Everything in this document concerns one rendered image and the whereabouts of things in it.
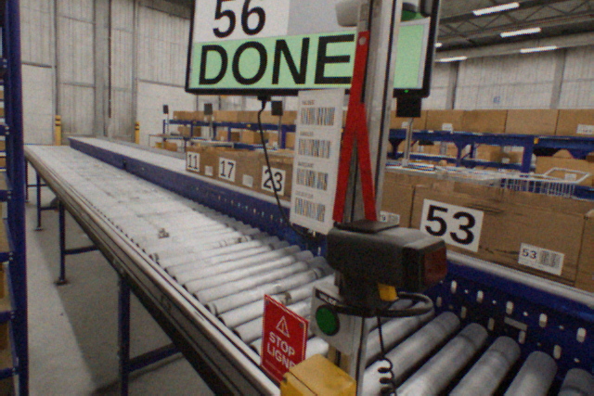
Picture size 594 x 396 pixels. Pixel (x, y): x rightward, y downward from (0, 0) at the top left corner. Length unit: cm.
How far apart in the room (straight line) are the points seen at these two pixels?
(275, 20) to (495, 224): 72
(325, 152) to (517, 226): 63
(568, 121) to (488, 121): 92
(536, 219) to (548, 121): 463
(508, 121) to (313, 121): 525
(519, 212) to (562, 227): 9
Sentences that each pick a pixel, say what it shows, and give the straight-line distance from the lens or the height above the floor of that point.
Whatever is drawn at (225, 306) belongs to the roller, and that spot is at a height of 74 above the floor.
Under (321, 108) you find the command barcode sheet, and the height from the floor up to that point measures 122.
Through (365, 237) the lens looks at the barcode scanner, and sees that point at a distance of 35.
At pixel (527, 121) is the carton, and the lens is 561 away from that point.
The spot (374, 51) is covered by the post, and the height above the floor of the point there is 128.
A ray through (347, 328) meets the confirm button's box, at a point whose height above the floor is 95.
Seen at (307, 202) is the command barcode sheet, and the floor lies 108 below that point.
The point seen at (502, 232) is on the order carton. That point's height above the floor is 97.
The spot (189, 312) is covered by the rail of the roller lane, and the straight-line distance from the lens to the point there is 89.
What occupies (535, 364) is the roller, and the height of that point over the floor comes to 75.
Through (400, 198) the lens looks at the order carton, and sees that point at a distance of 108.
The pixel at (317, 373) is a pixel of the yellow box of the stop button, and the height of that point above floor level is 88.
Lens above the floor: 118
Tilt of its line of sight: 7 degrees down
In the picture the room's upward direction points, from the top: 4 degrees clockwise
